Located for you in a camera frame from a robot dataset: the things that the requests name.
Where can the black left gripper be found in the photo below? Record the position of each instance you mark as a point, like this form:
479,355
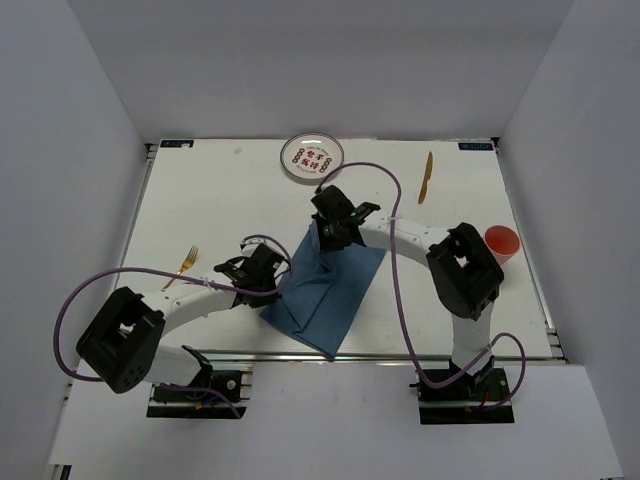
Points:
262,300

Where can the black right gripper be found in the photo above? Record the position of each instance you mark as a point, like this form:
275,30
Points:
326,245

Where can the blue cloth napkin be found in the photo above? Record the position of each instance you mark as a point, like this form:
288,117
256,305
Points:
323,294

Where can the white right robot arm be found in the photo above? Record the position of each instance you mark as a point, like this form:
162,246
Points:
465,274

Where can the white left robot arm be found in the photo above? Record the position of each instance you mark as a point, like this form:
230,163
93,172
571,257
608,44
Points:
123,345

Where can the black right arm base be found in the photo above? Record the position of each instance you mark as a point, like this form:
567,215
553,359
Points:
456,404

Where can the white patterned plate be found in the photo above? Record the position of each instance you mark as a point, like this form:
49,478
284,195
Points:
309,157

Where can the gold fork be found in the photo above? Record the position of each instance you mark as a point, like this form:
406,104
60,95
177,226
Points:
188,262

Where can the gold knife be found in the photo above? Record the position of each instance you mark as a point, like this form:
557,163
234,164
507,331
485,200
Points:
426,178

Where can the right blue corner label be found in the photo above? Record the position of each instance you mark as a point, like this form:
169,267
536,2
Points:
476,146

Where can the blue corner label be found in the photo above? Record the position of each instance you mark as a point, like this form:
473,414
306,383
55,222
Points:
476,146
176,143

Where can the left blue corner label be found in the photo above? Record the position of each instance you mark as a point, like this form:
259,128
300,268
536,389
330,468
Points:
176,143

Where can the red plastic cup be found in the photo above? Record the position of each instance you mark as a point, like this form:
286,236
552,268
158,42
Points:
503,242

